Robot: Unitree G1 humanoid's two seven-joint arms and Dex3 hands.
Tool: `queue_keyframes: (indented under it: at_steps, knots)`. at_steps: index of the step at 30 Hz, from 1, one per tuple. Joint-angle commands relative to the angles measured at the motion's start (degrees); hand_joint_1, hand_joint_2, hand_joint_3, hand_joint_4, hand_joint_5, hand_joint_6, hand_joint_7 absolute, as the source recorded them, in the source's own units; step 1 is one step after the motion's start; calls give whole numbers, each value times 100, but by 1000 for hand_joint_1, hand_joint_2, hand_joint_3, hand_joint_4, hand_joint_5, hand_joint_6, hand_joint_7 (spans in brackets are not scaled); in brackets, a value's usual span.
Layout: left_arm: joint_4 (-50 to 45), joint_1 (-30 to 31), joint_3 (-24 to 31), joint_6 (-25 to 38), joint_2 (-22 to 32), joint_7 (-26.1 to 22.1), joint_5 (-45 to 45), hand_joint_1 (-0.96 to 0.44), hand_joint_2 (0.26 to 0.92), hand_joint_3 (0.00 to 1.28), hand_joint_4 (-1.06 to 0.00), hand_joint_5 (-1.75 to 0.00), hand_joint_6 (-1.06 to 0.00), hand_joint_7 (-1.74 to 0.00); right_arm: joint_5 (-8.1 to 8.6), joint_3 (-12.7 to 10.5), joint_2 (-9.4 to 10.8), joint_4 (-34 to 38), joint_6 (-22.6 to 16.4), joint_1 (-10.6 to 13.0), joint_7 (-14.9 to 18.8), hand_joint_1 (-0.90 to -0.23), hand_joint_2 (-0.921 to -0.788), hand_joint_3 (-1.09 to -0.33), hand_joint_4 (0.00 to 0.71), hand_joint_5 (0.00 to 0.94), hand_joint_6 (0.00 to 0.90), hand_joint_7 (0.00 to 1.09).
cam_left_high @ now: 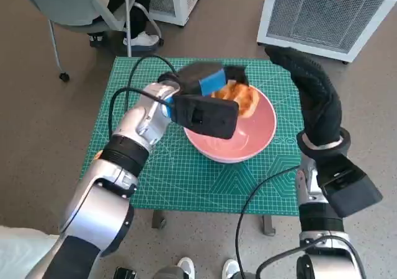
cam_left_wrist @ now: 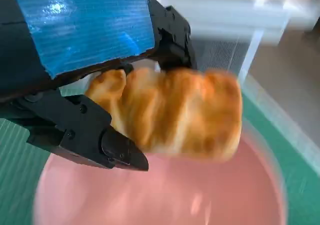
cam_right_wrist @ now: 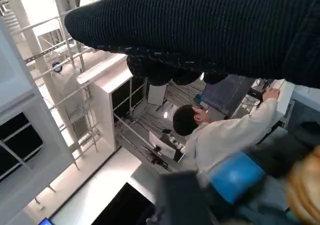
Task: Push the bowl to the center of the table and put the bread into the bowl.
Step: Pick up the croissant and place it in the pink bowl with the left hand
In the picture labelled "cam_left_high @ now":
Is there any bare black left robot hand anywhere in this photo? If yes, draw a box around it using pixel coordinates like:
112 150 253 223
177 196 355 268
177 61 251 96

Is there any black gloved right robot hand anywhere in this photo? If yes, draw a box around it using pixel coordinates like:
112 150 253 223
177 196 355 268
264 46 342 149

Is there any toy bread loaf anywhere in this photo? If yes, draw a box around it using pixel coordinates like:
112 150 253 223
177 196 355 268
210 82 260 118

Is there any pink bowl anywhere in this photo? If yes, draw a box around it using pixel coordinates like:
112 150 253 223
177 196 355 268
183 85 277 164

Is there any small white mesh cabinet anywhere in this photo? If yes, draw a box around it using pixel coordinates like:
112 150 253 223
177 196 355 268
148 0 210 27

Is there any seated person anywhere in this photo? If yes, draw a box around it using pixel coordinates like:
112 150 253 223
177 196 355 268
89 0 164 52

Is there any large white mesh cabinet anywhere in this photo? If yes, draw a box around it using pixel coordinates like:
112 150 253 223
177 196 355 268
256 0 397 63

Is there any green cutting mat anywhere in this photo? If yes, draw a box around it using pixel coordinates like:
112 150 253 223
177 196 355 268
81 56 303 215

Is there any grey table leg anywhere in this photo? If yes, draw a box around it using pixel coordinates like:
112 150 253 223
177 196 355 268
262 215 276 237
151 210 166 229

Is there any grey office chair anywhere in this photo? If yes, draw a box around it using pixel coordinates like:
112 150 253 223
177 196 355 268
11 0 164 82

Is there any white shoe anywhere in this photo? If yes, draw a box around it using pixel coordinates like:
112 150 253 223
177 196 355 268
177 257 195 279
223 259 239 279

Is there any grey round robot part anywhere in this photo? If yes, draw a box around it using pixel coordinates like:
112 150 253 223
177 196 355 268
153 265 184 279

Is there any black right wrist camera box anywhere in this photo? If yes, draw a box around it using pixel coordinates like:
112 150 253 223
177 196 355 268
314 153 383 218

